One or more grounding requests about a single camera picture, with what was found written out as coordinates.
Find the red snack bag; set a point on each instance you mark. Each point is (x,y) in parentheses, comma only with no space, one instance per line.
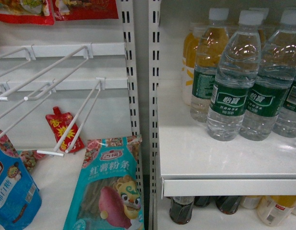
(70,10)
(26,12)

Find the green label water bottle right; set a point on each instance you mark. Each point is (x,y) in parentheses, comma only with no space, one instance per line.
(286,122)

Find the white wire peg hook upper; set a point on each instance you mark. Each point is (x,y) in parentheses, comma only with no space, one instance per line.
(86,51)

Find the teal sweet potato noodle bag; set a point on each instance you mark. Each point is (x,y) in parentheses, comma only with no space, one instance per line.
(106,196)

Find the white water shelf board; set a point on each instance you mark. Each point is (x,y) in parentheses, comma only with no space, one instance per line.
(190,162)

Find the white slotted upright right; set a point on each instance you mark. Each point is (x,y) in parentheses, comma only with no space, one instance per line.
(153,73)

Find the floral noodle bag behind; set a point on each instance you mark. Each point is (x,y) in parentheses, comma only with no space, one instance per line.
(30,158)

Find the white slotted upright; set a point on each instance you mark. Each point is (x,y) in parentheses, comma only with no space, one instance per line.
(126,15)
(153,73)

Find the green label water bottle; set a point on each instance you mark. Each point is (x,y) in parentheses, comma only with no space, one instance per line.
(210,48)
(235,75)
(286,122)
(275,76)

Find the green label water bottle rear left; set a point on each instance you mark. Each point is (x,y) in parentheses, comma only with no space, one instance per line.
(210,48)

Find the yellow white bottle below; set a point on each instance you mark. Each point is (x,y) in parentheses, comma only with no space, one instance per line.
(274,209)

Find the blue sugar bag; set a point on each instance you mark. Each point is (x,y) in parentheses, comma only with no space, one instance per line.
(19,196)

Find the white slotted upright left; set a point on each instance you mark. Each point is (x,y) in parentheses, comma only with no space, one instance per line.
(126,15)

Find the yellow drink bottle behind water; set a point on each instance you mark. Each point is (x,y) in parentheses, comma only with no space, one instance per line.
(190,46)

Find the red sauce pouch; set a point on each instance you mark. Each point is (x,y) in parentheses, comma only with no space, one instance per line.
(59,123)

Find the green label water bottle front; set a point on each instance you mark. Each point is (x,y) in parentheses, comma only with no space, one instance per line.
(235,75)

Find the dark soy sauce bottle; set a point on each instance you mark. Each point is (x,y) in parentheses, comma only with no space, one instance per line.
(181,209)

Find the red snack bag top left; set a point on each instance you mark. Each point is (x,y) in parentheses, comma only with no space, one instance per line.
(26,12)

